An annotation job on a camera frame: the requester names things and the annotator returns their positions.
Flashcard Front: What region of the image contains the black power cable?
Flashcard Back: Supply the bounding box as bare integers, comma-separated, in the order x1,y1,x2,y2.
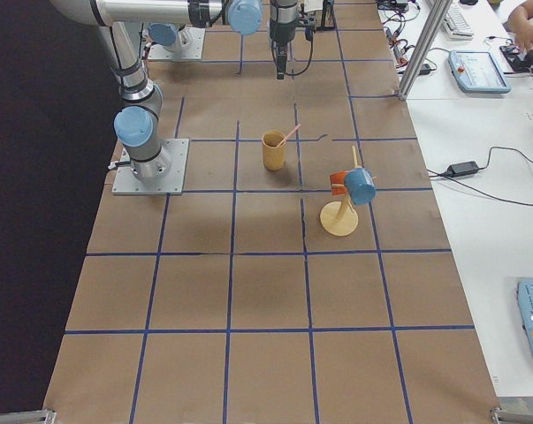
427,146,533,207

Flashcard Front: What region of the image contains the aluminium frame post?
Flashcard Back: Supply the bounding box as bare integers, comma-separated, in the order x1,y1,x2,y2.
398,0,451,100

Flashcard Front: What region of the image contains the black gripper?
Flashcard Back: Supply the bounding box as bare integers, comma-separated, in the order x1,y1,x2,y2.
270,0,299,80

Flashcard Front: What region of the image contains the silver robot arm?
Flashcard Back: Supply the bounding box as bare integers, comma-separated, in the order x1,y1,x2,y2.
53,1,263,193
148,22,193,52

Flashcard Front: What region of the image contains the black device on table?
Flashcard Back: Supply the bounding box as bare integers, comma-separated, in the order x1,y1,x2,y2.
499,44,533,72

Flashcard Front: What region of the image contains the wooden cup rack stand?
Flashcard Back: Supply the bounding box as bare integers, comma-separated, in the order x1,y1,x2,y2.
320,146,361,237

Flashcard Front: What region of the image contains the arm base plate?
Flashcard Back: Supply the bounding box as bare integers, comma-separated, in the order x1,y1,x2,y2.
148,23,205,62
111,139,189,195

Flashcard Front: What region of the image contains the tan bamboo cup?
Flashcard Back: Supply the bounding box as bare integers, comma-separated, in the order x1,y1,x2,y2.
262,130,286,171

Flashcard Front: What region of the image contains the blue teach pendant far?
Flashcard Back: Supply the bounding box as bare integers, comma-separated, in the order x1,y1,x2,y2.
448,50,511,94

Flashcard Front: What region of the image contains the black stand at top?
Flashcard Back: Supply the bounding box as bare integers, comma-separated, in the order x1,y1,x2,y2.
303,0,336,31

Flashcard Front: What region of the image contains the blue cup on rack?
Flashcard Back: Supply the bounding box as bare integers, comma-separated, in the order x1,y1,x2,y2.
344,167,377,205

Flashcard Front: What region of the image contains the brown paper table cover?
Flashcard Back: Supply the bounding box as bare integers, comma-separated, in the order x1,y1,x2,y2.
44,1,497,423

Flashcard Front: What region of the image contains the person hand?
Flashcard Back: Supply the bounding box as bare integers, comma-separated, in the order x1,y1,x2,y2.
507,3,533,52

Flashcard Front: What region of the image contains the white keyboard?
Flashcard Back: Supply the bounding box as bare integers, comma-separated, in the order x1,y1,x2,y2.
442,3,475,40

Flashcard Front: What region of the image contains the black power adapter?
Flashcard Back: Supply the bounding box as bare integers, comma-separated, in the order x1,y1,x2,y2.
445,161,481,178

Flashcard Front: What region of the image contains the orange cup on rack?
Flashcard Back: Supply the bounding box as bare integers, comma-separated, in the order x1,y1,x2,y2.
330,170,348,196

